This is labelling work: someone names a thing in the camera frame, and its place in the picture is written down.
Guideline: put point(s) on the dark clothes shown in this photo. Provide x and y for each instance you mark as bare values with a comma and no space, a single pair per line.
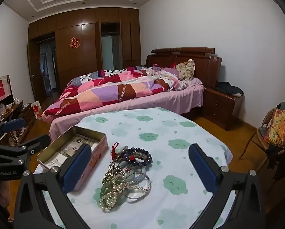
229,89

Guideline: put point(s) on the red and white bag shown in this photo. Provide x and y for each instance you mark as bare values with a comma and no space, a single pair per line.
36,109

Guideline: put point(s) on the printed paper card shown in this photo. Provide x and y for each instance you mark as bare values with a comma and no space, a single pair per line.
73,145

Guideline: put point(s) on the colourful patterned cushion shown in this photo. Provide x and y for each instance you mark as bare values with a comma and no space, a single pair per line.
280,128

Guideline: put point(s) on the brown wooden wardrobe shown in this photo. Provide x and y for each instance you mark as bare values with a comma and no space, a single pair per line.
82,59

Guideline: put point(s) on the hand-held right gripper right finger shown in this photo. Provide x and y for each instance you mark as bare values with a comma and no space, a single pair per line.
203,169

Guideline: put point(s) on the round table with cloud cloth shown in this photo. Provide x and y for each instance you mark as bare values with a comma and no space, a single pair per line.
168,126

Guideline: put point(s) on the floral pillow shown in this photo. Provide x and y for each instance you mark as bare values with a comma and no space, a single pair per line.
186,69

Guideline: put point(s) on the pink metal tin box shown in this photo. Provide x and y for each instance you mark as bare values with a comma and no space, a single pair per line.
100,151

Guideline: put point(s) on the red paper decoration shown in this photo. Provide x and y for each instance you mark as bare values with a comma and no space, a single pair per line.
74,43

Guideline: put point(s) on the person's left hand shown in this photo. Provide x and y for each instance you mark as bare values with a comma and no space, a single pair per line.
3,192

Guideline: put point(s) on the wooden television cabinet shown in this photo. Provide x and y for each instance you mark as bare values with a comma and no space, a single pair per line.
25,116

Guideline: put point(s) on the wooden nightstand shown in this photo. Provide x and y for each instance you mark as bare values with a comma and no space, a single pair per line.
218,109

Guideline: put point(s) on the pink bed sheet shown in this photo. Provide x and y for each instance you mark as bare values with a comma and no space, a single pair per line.
144,100

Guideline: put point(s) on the wicker chair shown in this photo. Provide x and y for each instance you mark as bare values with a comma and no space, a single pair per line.
259,136

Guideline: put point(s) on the dark garment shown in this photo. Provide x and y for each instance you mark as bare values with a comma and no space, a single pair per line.
284,162

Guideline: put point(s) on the wooden bed headboard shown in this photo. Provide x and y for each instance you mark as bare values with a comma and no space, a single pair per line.
204,62

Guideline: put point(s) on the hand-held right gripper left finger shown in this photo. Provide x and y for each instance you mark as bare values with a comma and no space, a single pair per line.
76,169

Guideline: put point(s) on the silver bangle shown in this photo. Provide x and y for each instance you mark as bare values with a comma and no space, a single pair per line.
135,197

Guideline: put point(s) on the wooden door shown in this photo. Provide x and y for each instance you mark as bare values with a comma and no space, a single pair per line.
32,76

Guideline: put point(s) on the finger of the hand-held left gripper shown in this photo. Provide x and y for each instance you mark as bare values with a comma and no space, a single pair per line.
13,124
36,142

